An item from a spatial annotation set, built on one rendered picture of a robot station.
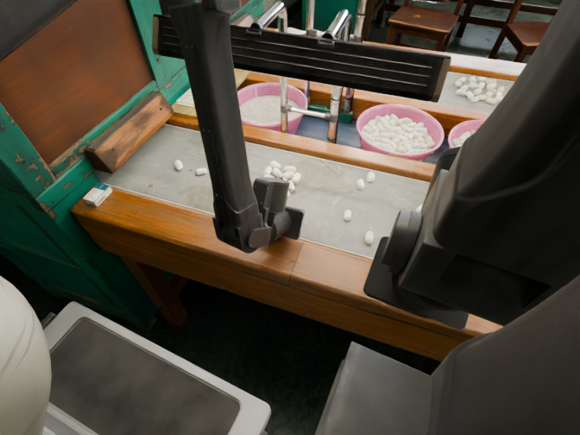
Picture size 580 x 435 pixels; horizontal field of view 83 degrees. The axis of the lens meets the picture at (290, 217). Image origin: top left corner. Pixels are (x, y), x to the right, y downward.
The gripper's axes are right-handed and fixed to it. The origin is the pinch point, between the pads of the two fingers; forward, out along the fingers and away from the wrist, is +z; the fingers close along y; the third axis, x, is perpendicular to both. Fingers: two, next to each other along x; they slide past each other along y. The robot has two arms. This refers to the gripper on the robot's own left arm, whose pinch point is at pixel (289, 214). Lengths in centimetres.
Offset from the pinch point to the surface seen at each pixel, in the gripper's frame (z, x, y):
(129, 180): -0.4, 2.1, 46.6
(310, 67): -9.4, -32.0, -0.3
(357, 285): -11.4, 8.4, -19.9
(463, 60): 77, -62, -40
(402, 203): 12.8, -7.5, -26.2
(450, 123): 47, -33, -37
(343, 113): 45, -30, -2
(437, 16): 208, -127, -32
